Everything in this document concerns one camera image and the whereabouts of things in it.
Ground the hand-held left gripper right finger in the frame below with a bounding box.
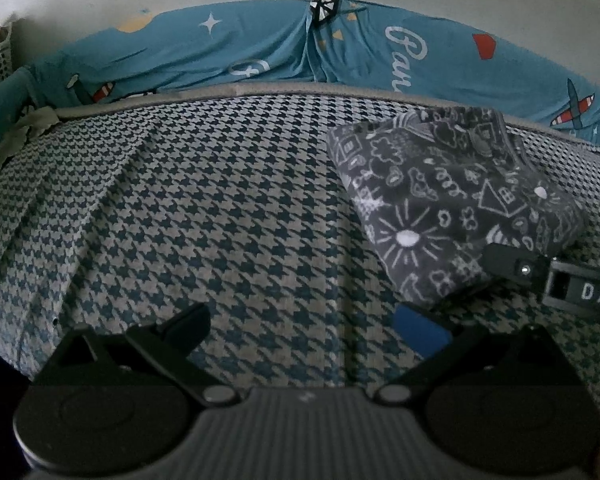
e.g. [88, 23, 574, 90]
[374, 304, 579, 407]

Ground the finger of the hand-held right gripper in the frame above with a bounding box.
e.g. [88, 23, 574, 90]
[480, 243, 600, 321]

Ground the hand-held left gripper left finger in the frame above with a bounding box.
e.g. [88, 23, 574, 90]
[45, 303, 242, 407]

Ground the grey patterned fleece jacket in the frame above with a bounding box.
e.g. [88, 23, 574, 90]
[327, 106, 588, 307]

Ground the olive green cloth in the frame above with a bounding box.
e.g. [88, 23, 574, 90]
[0, 107, 61, 188]

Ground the plain teal bed bumper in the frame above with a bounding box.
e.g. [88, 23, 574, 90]
[0, 65, 36, 163]

